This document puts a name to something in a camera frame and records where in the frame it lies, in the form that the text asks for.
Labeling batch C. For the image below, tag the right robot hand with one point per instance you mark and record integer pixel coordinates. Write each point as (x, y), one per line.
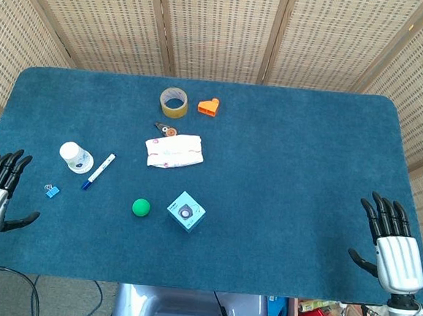
(399, 260)

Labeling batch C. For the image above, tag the blue binder clip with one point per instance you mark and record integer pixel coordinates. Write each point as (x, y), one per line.
(52, 191)

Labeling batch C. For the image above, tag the green yellow package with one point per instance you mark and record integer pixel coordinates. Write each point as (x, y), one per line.
(313, 305)

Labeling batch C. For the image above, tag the white blue marker pen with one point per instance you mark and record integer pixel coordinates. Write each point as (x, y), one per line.
(98, 171)

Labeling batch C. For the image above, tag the blue plastic container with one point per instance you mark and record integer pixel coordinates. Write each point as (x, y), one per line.
(276, 315)

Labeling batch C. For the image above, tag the green foam ball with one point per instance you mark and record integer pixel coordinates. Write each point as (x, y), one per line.
(141, 207)

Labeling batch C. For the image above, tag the blue carpet table mat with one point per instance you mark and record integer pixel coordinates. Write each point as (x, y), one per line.
(269, 170)

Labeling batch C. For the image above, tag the white tissue pack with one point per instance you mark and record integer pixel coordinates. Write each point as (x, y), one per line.
(173, 151)

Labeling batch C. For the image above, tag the small black orange tool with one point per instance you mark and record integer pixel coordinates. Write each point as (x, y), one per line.
(168, 130)

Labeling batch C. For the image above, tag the light blue cardboard box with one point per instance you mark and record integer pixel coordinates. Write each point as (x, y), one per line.
(186, 211)

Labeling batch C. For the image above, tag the clear packing tape roll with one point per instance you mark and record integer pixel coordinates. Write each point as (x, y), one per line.
(173, 109)

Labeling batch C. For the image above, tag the grey blue robot torso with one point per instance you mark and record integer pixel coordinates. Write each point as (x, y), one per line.
(185, 309)

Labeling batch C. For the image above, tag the orange plastic block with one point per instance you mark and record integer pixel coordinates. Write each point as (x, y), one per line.
(208, 107)

